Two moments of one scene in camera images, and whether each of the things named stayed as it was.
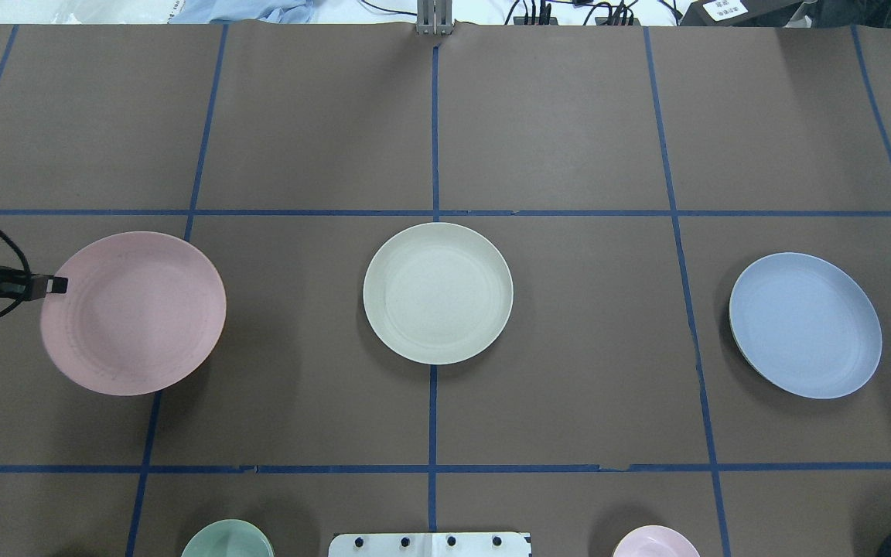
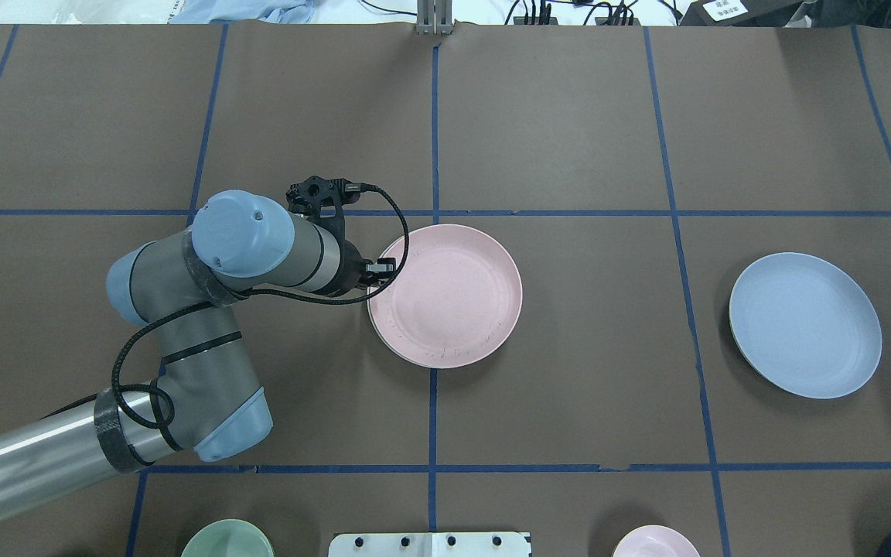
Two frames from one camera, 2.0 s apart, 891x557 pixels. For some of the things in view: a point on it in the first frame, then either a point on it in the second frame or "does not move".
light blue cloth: x=204 y=11 does not move
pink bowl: x=655 y=541 does not move
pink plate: x=143 y=313 to x=456 y=302
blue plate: x=806 y=326 does not move
